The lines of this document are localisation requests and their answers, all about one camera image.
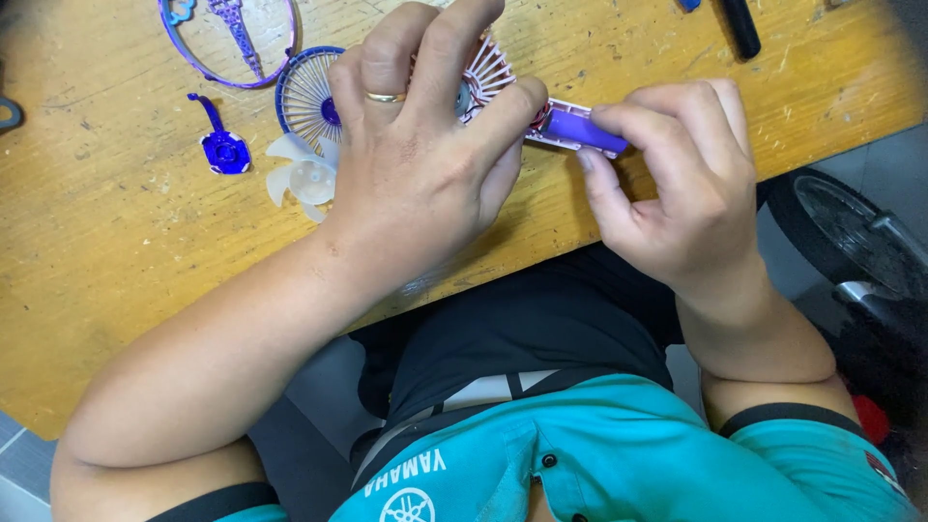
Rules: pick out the person's right hand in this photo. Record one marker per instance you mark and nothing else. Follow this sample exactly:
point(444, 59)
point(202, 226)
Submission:
point(696, 188)

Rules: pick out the person's left hand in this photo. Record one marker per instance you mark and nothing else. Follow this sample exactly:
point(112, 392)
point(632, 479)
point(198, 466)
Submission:
point(413, 181)

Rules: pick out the purple cylindrical battery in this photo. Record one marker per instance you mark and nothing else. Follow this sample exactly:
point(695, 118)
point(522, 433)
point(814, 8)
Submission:
point(580, 130)

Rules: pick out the white handheld fan body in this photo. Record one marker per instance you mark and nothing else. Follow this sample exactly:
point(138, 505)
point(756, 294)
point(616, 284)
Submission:
point(494, 69)

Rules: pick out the white translucent fan blade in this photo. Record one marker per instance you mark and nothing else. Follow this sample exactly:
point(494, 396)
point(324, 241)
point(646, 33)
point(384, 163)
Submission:
point(308, 178)

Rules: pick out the blue round fan grille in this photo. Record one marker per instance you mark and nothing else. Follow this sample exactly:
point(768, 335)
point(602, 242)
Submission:
point(304, 94)

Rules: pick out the black motorcycle wheel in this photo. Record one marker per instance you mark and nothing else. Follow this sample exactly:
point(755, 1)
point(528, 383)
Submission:
point(848, 232)

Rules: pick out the black pen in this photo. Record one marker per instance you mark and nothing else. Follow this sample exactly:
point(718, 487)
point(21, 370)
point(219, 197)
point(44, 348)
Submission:
point(741, 29)

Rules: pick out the small blue plastic part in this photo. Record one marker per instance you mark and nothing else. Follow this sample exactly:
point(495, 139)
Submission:
point(689, 4)

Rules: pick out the black shorts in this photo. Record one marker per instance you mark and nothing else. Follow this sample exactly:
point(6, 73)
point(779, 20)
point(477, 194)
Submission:
point(536, 326)

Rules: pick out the purple clear round fan cover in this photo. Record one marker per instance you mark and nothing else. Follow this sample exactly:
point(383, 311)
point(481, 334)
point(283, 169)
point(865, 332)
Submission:
point(239, 43)

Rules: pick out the teal polo shirt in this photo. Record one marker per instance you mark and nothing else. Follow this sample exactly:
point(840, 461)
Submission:
point(638, 464)

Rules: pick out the red round object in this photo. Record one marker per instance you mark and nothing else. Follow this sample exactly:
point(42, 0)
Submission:
point(871, 419)

